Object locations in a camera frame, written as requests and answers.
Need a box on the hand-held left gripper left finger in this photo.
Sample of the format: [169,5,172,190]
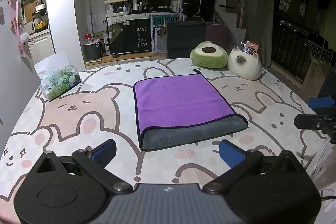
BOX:
[29,139,134,193]

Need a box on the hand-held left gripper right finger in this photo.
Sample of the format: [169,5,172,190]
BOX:
[202,139,311,194]

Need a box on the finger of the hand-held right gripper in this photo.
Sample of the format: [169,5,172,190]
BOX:
[293,114,336,145]
[307,96,336,109]

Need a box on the purple and grey towel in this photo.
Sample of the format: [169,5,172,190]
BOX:
[133,73,249,152]

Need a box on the bear print blanket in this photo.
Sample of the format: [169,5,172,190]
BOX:
[0,56,336,224]

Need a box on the white net hoop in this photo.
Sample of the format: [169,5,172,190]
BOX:
[307,39,334,66]

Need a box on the black balcony railing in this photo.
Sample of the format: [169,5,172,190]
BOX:
[272,19,327,84]

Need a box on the floral tissue pack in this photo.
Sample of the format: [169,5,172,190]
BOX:
[34,51,82,102]

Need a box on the white cat plush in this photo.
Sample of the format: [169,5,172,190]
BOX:
[228,46,262,81]

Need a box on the small orange card stand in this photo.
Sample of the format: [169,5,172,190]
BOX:
[240,40,260,55]

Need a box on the avocado plush cushion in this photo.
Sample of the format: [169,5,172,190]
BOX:
[190,41,228,69]

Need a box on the grey trash bin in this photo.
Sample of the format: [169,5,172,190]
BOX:
[84,39,102,61]

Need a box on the beige curtain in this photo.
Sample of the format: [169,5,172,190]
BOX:
[259,0,276,67]

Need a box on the black printed cabinet curtain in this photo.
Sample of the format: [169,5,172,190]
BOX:
[107,18,152,55]

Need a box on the dark chair back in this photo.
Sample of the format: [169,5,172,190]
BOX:
[166,21,207,60]

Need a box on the yellow pot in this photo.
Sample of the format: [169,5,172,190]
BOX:
[34,20,49,31]

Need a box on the teal framed sign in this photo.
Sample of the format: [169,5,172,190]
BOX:
[150,14,179,53]

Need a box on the white tiered organizer rack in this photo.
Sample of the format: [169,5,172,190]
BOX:
[105,0,131,17]

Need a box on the pink lanyard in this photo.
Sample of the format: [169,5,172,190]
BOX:
[7,0,27,57]

